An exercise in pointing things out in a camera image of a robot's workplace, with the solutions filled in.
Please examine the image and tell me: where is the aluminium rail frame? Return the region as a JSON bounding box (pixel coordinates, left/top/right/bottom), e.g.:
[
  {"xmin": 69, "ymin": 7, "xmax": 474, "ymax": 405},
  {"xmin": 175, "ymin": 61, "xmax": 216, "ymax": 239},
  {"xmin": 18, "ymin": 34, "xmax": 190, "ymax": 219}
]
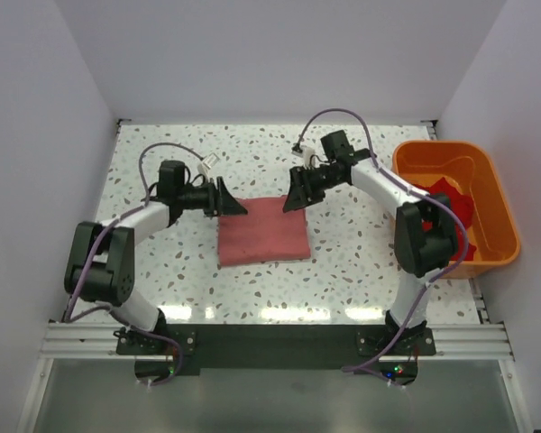
[{"xmin": 40, "ymin": 124, "xmax": 534, "ymax": 432}]

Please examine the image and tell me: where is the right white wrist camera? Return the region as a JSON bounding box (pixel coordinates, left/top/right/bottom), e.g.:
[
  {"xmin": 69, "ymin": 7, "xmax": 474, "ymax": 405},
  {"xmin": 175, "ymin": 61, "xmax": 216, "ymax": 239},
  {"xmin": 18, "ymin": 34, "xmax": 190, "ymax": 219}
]
[{"xmin": 291, "ymin": 143, "xmax": 319, "ymax": 169}]

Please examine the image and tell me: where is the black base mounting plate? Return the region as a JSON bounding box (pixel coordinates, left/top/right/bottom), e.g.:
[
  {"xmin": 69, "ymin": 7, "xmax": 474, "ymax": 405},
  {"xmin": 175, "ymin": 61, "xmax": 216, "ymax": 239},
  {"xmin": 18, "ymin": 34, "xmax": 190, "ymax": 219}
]
[{"xmin": 114, "ymin": 324, "xmax": 436, "ymax": 383}]

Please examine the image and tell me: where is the red t shirt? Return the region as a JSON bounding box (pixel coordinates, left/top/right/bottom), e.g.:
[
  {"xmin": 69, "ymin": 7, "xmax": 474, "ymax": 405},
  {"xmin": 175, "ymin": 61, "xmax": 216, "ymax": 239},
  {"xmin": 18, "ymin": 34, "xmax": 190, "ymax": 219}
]
[{"xmin": 415, "ymin": 177, "xmax": 477, "ymax": 261}]

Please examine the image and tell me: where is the orange plastic bin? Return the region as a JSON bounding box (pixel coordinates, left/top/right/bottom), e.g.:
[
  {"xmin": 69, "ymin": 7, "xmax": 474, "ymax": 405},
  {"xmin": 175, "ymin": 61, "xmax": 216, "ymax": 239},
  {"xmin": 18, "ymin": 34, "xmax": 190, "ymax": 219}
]
[{"xmin": 392, "ymin": 140, "xmax": 520, "ymax": 279}]

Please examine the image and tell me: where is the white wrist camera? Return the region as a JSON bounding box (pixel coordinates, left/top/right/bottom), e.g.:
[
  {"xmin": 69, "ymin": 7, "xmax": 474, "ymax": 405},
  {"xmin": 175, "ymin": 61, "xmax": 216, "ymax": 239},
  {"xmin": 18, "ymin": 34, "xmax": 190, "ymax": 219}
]
[
  {"xmin": 197, "ymin": 153, "xmax": 220, "ymax": 178},
  {"xmin": 291, "ymin": 143, "xmax": 319, "ymax": 169}
]

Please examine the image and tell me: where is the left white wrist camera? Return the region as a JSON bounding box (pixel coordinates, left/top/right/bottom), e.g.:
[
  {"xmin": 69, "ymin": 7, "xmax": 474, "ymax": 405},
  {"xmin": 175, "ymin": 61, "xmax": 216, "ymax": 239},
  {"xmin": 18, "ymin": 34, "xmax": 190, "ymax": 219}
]
[{"xmin": 197, "ymin": 153, "xmax": 220, "ymax": 178}]

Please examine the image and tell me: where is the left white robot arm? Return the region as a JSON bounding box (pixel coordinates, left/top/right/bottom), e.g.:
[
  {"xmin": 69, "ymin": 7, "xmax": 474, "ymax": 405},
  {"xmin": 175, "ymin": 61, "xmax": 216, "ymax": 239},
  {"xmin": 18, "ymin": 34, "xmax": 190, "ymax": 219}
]
[{"xmin": 63, "ymin": 161, "xmax": 248, "ymax": 333}]

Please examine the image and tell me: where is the pink t shirt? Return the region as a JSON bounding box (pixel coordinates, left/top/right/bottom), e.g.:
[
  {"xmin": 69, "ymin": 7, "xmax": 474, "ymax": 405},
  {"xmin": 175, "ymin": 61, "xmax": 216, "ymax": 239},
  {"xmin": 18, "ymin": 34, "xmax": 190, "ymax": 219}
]
[{"xmin": 217, "ymin": 197, "xmax": 311, "ymax": 267}]

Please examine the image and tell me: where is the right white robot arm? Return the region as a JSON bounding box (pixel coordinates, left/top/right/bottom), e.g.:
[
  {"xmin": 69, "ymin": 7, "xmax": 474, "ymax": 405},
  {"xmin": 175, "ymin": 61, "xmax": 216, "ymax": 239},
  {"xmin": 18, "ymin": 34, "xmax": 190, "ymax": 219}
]
[{"xmin": 283, "ymin": 130, "xmax": 459, "ymax": 336}]

